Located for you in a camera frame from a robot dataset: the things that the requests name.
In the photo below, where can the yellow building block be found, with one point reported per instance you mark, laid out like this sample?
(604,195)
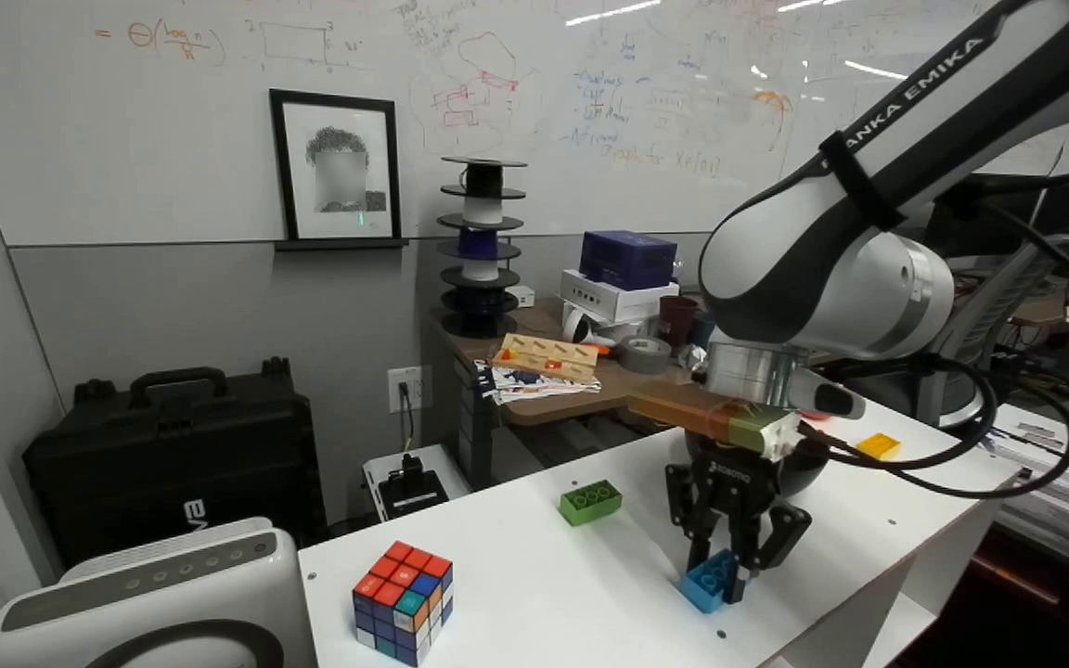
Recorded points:
(880,446)

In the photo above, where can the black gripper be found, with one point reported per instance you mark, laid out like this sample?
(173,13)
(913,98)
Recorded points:
(743,473)

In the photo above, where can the green building block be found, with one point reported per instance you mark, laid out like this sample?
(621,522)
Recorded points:
(590,501)

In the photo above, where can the dark red mug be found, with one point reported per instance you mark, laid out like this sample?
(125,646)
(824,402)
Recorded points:
(679,319)

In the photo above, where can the tan printed flat box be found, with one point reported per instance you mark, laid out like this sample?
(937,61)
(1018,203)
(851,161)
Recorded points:
(548,358)

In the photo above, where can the crumpled silver foil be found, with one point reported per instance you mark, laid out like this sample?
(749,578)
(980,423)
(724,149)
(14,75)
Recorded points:
(693,358)

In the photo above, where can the black and white device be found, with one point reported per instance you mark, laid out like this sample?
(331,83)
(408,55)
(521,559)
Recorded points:
(436,467)

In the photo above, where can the Rubik's cube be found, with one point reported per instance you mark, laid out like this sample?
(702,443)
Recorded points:
(402,604)

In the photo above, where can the empty black spool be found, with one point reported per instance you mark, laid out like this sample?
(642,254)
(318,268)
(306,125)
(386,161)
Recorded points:
(484,175)

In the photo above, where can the white air purifier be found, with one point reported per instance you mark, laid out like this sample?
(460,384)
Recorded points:
(151,594)

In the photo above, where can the blue building block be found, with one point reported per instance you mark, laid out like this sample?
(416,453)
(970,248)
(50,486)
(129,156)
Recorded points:
(707,583)

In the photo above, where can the black charger device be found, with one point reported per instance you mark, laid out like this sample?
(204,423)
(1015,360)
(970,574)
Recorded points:
(413,486)

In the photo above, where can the white cardboard box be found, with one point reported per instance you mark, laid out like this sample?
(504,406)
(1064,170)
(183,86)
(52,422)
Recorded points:
(615,302)

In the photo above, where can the purple box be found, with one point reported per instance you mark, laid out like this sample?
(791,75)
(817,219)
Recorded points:
(627,259)

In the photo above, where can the grey office chair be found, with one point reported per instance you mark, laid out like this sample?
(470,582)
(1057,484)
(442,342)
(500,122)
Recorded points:
(1002,308)

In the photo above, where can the grey duct tape roll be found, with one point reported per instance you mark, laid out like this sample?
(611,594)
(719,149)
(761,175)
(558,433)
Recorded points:
(642,353)

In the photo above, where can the white wall outlet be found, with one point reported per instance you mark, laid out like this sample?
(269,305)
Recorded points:
(407,389)

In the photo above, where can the blue filament spool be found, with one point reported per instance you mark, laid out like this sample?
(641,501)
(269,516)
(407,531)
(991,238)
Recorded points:
(481,242)

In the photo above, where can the black framed portrait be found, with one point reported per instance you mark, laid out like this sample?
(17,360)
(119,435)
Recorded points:
(334,170)

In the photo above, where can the white black Franka robot arm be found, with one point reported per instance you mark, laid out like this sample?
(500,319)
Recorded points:
(880,282)

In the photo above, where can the white filament spool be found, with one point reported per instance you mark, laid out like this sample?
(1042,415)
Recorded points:
(481,211)
(481,275)

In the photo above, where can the wooden desk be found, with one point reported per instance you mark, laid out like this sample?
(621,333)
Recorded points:
(583,399)

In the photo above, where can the whiteboard with scribbles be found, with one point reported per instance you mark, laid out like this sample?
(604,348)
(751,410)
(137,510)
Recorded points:
(186,125)

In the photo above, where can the black filament spool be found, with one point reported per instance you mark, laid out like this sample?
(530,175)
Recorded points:
(481,313)

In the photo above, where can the black hard carrying case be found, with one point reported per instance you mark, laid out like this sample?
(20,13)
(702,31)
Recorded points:
(175,459)

